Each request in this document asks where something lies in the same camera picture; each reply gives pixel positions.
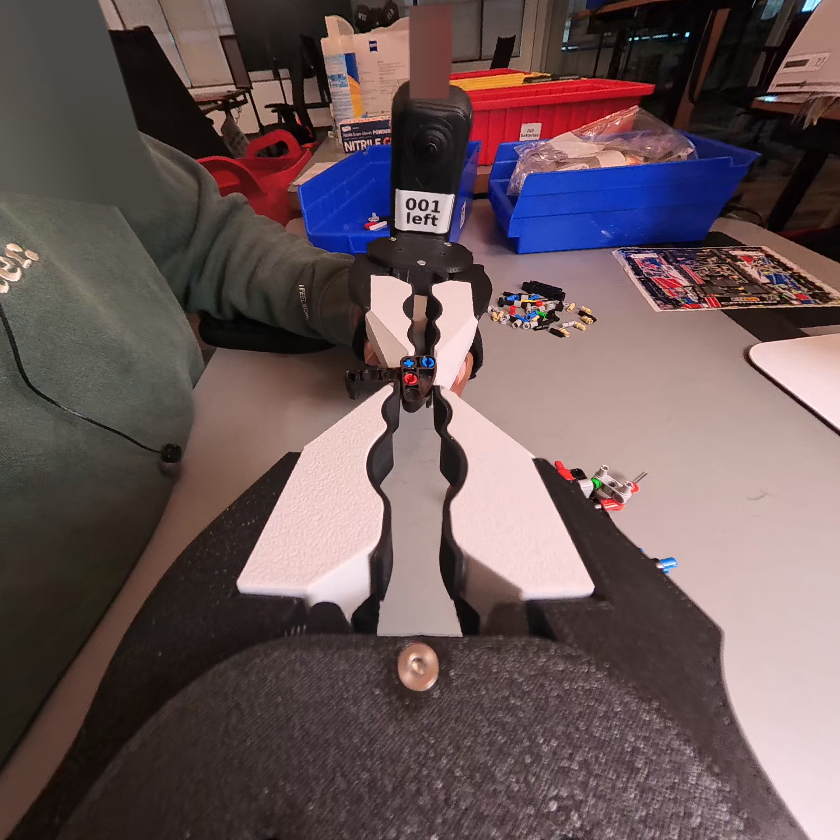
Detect person's left forearm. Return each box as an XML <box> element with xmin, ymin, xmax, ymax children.
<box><xmin>134</xmin><ymin>131</ymin><xmax>358</xmax><ymax>349</ymax></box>

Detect red plastic bin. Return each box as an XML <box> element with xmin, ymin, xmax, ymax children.
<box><xmin>448</xmin><ymin>67</ymin><xmax>657</xmax><ymax>166</ymax></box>

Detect red plastic basket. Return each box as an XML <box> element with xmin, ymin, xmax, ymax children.
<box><xmin>196</xmin><ymin>129</ymin><xmax>317</xmax><ymax>227</ymax></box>

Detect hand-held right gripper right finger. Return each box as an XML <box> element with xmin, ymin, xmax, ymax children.
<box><xmin>432</xmin><ymin>386</ymin><xmax>596</xmax><ymax>632</ymax></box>

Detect black triangular lego beam assembly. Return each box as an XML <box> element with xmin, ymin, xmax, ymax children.
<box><xmin>346</xmin><ymin>354</ymin><xmax>437</xmax><ymax>414</ymax></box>

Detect person's left hand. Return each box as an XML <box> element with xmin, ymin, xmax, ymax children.
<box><xmin>360</xmin><ymin>341</ymin><xmax>476</xmax><ymax>399</ymax></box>

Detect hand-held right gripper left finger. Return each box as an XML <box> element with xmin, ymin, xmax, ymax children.
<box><xmin>236</xmin><ymin>384</ymin><xmax>403</xmax><ymax>632</ymax></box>

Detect white cardboard box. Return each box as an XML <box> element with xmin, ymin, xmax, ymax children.
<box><xmin>353</xmin><ymin>29</ymin><xmax>413</xmax><ymax>122</ymax></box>

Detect pile of small lego pieces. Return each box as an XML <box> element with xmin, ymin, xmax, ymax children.
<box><xmin>489</xmin><ymin>280</ymin><xmax>598</xmax><ymax>339</ymax></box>

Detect colourful sticker sheet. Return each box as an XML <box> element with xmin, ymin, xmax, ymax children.
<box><xmin>612</xmin><ymin>246</ymin><xmax>840</xmax><ymax>312</ymax></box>

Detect white wipes canister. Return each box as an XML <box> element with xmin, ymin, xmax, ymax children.
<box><xmin>319</xmin><ymin>14</ymin><xmax>361</xmax><ymax>129</ymax></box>

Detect lego chassis assembly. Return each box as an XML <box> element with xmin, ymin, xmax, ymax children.
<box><xmin>554</xmin><ymin>461</ymin><xmax>678</xmax><ymax>575</ymax></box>

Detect black cord with round end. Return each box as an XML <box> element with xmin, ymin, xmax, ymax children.
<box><xmin>0</xmin><ymin>305</ymin><xmax>185</xmax><ymax>476</ymax></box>

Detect blue white glove box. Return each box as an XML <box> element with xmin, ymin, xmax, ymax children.
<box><xmin>338</xmin><ymin>113</ymin><xmax>398</xmax><ymax>156</ymax></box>

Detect black office chair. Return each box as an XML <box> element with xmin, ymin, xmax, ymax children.
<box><xmin>107</xmin><ymin>26</ymin><xmax>231</xmax><ymax>160</ymax></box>

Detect clear bag of parts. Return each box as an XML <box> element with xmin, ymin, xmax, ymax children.
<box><xmin>507</xmin><ymin>105</ymin><xmax>698</xmax><ymax>194</ymax></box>

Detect yellow plastic bin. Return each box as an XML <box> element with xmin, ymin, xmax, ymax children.
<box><xmin>450</xmin><ymin>70</ymin><xmax>581</xmax><ymax>91</ymax></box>

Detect blue plastic bin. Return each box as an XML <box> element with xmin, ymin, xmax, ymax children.
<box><xmin>297</xmin><ymin>140</ymin><xmax>483</xmax><ymax>257</ymax></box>
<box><xmin>487</xmin><ymin>131</ymin><xmax>762</xmax><ymax>256</ymax></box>

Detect white book stand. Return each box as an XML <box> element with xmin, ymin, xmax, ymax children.
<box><xmin>748</xmin><ymin>333</ymin><xmax>840</xmax><ymax>434</ymax></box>

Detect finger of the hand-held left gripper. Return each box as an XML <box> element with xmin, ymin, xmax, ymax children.
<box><xmin>363</xmin><ymin>274</ymin><xmax>424</xmax><ymax>362</ymax></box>
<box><xmin>425</xmin><ymin>280</ymin><xmax>481</xmax><ymax>389</ymax></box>

